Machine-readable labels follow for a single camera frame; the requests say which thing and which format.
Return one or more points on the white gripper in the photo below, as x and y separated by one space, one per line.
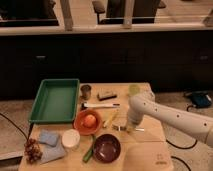
130 125

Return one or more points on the silver fork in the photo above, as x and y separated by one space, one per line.
123 128

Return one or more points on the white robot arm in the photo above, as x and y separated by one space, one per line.
197 126

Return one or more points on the purple bowl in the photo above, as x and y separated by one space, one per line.
106 148

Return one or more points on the white bowl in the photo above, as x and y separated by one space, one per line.
71 138

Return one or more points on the yellow corn cob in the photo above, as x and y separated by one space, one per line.
109 120

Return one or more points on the yellow-green cup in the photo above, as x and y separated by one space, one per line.
133 90

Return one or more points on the orange fruit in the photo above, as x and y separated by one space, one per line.
89 121

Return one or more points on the orange plate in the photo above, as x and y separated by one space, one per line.
78 123

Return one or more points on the metal cup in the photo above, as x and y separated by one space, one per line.
85 91

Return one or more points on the blue bag on floor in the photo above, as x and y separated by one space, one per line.
200 99

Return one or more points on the green plastic tray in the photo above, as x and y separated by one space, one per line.
55 102

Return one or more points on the blue sponge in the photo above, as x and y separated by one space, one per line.
48 137

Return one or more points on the grey-blue cloth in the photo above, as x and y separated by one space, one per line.
53 153

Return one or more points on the bunch of grapes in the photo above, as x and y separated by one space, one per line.
32 151

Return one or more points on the office chair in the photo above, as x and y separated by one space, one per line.
127 11

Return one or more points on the white handled knife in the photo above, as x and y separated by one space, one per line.
102 105

